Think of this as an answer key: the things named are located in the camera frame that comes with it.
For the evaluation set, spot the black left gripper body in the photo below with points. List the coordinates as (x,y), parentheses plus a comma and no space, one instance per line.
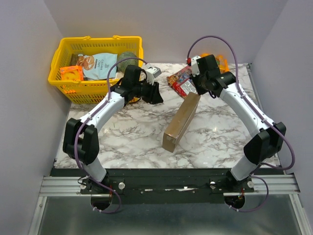
(146,92)

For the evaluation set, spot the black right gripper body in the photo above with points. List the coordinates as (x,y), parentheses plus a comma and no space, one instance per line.
(199,83)

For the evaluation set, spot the brown cardboard express box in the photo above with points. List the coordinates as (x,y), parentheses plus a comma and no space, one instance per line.
(180,122)

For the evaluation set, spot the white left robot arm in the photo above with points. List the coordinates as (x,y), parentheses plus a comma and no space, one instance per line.
(81,141)

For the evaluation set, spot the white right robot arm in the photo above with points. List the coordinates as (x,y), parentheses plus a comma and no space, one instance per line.
(266,135)

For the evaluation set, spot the orange snack box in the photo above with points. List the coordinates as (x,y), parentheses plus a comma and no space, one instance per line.
(72,73)

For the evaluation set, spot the red snack bag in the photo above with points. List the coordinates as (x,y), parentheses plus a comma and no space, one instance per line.
(181,82)

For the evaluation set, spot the orange yellow snack bag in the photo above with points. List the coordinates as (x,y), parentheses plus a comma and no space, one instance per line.
(222,63)

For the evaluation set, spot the beige round bun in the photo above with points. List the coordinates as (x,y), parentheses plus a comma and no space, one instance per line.
(119,75)

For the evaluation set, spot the green round melon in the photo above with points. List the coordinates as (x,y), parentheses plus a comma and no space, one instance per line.
(126,58)

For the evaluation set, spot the light blue chips bag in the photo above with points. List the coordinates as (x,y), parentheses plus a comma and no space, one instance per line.
(96,67)

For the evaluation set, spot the yellow plastic shopping basket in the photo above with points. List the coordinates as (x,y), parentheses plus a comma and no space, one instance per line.
(88,92)

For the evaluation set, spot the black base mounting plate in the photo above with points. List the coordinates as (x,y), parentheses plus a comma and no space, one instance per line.
(166,186)

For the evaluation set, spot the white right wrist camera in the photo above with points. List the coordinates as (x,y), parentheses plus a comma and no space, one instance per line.
(192,62)

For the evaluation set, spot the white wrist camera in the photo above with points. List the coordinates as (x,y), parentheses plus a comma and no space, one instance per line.
(192,62)
(152,73)

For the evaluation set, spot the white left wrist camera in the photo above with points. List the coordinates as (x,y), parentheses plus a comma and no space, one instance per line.
(152,73)

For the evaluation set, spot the aluminium rail frame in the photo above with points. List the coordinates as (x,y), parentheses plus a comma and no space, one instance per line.
(132,139)

